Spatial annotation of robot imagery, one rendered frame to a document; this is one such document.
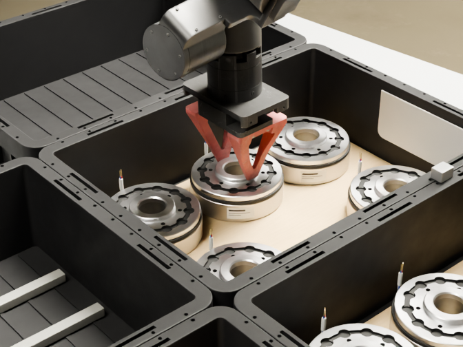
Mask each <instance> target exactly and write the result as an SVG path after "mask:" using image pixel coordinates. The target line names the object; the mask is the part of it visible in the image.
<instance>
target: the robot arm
mask: <svg viewBox="0 0 463 347"><path fill-rule="evenodd" d="M299 2H300V0H186V1H184V2H182V3H181V4H179V5H177V6H175V7H173V8H171V9H169V10H168V11H167V12H166V13H165V14H164V15H163V16H162V18H161V20H160V21H159V22H157V23H155V24H153V25H150V26H149V27H148V28H147V29H146V30H145V32H144V35H143V49H144V53H145V56H146V59H147V61H148V63H149V64H150V66H151V67H152V69H153V70H154V71H155V72H156V73H157V74H158V75H159V76H160V77H162V78H164V79H165V80H168V81H175V80H178V79H180V78H181V77H183V76H185V75H187V74H189V73H191V72H193V71H195V70H197V69H199V68H201V67H202V66H204V65H207V73H204V74H201V75H200V76H197V77H195V78H192V79H190V80H188V81H185V82H184V83H183V93H184V95H185V96H186V95H188V94H191V95H193V96H195V97H196V98H198V101H196V102H195V103H192V104H190V105H187V106H186V113H187V115H188V116H189V118H190V119H191V120H192V122H193V124H194V125H195V126H196V128H197V130H198V131H199V132H200V134H201V136H202V137H203V138H204V139H205V142H206V143H207V145H208V146H209V148H210V150H211V151H212V153H213V155H214V157H215V159H216V160H217V162H219V161H220V160H222V159H224V158H228V157H229V155H230V151H231V149H232V147H233V150H234V153H235V155H236V157H237V159H238V162H239V164H240V167H241V169H242V171H243V173H244V175H245V178H246V180H251V179H253V178H255V177H257V176H258V174H259V172H260V170H261V168H262V165H263V163H264V161H265V159H266V156H267V154H268V152H269V150H270V148H271V146H272V145H273V144H274V142H275V140H276V139H277V137H278V136H279V134H280V132H281V131H282V129H283V128H284V126H285V125H286V123H287V116H285V115H284V114H282V113H281V112H283V111H285V110H286V109H288V108H289V96H288V95H286V94H284V93H283V92H281V91H279V90H277V89H275V88H273V87H271V86H269V85H267V84H265V83H263V81H262V32H261V29H262V28H264V27H266V26H268V25H270V24H272V23H274V22H276V21H277V20H279V19H281V18H283V17H285V15H286V14H288V13H290V12H292V11H294V10H295V9H296V7H297V5H298V3H299ZM271 110H274V111H273V112H271V113H269V114H267V115H266V114H265V113H267V112H270V111H271ZM208 121H211V122H212V123H214V124H215V125H218V126H219V127H221V128H223V129H224V134H223V143H222V147H220V145H219V144H218V142H217V140H216V138H215V136H214V134H213V132H212V130H211V128H210V126H209V124H208ZM261 134H263V137H262V139H261V142H260V145H259V148H258V151H257V154H256V157H255V160H254V163H253V165H251V161H250V157H249V145H250V144H251V140H252V138H255V137H257V136H259V135H261Z"/></svg>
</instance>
